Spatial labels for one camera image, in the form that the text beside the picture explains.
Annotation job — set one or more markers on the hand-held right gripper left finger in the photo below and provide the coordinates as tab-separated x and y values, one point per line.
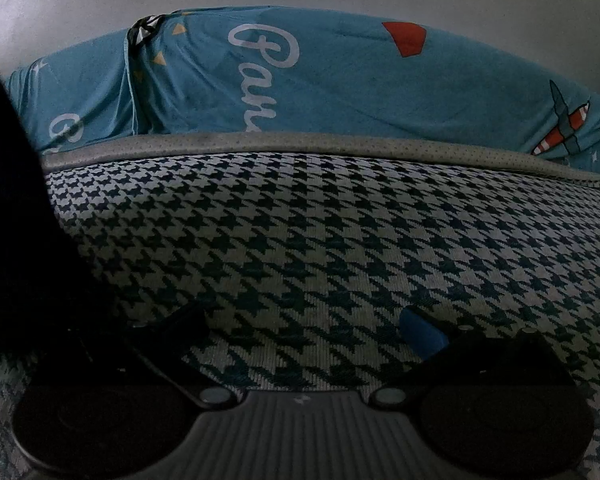
187	325

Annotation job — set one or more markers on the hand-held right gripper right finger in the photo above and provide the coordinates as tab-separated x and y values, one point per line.
422	331

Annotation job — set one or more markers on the purple floral garment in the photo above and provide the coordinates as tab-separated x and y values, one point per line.
20	240

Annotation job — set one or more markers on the houndstooth mattress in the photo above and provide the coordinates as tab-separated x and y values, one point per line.
330	240

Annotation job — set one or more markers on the blue printed bed bumper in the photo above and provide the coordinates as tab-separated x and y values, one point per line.
340	85

